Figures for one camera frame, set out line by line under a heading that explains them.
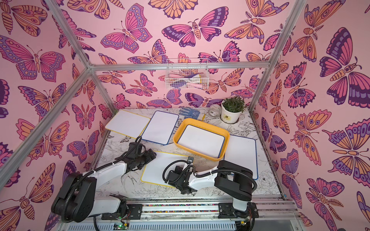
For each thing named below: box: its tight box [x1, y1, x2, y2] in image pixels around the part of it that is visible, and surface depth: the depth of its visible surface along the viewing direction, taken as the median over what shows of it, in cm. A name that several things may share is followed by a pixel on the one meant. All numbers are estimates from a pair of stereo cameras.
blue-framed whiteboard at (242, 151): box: [223, 134, 259, 180], surface depth 99 cm
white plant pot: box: [220, 96, 245, 125], surface depth 103 cm
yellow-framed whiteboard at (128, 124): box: [105, 109, 151, 140], surface depth 117 cm
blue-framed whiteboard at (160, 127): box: [141, 110, 180, 145], surface depth 113 cm
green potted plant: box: [222, 96, 247, 113], surface depth 102 cm
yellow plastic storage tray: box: [172, 117, 231, 162], surface depth 104 cm
